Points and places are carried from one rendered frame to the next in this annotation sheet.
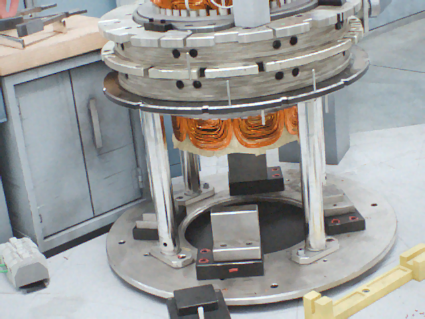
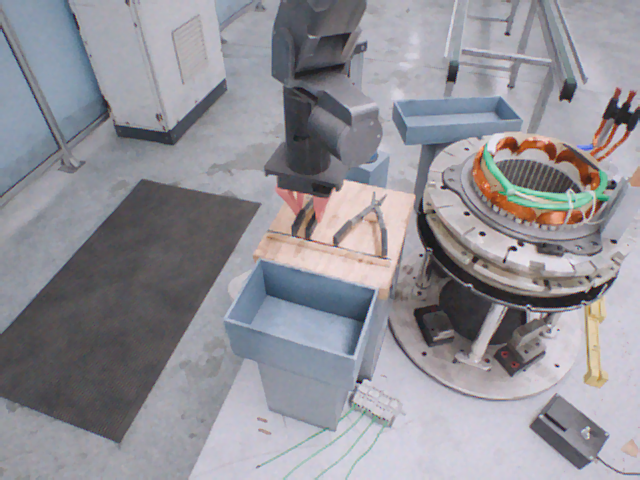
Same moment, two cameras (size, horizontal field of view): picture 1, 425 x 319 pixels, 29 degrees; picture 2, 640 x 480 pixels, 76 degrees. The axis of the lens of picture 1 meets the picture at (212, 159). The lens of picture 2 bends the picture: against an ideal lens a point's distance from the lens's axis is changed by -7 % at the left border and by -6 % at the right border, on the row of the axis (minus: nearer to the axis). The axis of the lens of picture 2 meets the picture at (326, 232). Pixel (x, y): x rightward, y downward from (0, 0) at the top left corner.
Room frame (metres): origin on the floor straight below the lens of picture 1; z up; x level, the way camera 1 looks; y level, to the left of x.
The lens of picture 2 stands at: (0.76, 0.50, 1.51)
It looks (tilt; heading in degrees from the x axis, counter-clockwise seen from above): 45 degrees down; 327
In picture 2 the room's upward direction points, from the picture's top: straight up
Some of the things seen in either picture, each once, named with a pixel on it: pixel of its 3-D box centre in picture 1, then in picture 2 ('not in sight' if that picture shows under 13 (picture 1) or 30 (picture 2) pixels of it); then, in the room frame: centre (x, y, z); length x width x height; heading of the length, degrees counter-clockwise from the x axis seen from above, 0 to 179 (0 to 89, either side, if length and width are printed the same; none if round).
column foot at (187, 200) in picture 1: (193, 195); (421, 285); (1.12, 0.03, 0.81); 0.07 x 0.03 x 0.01; 125
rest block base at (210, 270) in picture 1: (230, 260); (519, 354); (0.89, -0.01, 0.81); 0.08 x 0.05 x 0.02; 85
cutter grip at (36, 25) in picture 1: (30, 27); (384, 242); (1.06, 0.21, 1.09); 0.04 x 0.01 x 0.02; 143
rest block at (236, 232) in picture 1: (235, 232); (529, 340); (0.89, -0.02, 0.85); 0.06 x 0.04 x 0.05; 85
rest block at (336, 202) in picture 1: (333, 199); not in sight; (1.00, -0.15, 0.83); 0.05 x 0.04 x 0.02; 7
